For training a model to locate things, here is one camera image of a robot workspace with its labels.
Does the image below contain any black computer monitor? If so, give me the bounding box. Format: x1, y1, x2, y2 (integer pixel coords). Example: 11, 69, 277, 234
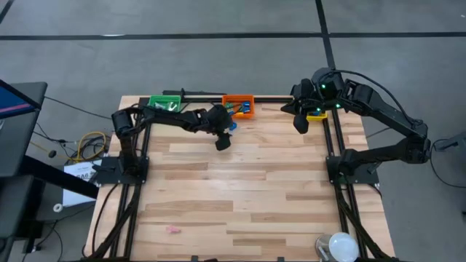
0, 79, 49, 179

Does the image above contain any green plastic basket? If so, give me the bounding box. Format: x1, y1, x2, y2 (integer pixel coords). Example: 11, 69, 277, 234
147, 95, 182, 113

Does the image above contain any orange plastic basket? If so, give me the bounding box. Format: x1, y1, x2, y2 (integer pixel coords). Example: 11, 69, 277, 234
221, 94, 256, 120

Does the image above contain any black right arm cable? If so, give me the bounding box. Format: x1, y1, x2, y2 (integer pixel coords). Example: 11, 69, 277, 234
325, 68, 414, 123

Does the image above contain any thin black floor cable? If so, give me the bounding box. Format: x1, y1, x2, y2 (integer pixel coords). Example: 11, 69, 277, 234
43, 95, 114, 120

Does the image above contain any black desk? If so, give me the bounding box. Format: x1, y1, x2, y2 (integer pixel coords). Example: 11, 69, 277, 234
0, 156, 99, 255

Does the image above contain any black aluminium table frame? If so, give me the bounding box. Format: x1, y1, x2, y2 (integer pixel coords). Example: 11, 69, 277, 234
85, 88, 396, 262

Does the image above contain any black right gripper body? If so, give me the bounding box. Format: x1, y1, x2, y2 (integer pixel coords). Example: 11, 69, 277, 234
291, 67, 345, 111

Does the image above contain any yellow cable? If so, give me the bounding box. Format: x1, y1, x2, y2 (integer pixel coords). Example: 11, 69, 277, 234
31, 130, 108, 163

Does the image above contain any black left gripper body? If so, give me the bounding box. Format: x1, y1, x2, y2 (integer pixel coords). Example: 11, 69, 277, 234
202, 104, 234, 134

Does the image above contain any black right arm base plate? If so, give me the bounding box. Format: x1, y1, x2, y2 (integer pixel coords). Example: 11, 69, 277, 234
325, 155, 380, 186

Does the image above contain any white printed paper sheet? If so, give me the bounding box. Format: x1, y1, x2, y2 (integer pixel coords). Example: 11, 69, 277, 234
62, 159, 103, 207

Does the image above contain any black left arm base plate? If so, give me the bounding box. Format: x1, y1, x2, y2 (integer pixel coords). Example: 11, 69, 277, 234
92, 155, 150, 186

